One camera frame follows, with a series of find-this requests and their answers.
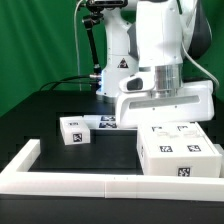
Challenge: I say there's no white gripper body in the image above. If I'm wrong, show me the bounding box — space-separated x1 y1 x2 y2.
115 80 214 128

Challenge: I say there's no small white tagged block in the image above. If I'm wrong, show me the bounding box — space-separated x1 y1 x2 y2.
60 116 90 145

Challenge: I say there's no white cabinet door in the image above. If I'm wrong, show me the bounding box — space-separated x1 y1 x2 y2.
171 123 213 156
137 124 177 158

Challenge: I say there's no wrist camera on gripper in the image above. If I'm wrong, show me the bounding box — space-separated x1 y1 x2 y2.
119 73 155 93

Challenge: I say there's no white cabinet body box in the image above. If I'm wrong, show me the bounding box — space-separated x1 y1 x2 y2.
136 122 222 178

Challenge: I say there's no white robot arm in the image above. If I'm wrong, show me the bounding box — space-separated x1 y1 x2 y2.
86 0 214 128

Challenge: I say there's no white flat tagged panel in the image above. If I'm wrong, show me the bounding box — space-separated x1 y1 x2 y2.
84 115 117 129

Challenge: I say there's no grey hanging cable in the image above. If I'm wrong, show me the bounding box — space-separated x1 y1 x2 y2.
73 0 87 92

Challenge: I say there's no black cable bundle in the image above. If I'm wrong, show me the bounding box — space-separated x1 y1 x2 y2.
39 75 101 92

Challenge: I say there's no white U-shaped boundary frame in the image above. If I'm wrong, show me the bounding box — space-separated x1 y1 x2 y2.
0 139 224 202

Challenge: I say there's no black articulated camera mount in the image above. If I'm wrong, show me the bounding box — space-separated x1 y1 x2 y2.
82 0 129 91

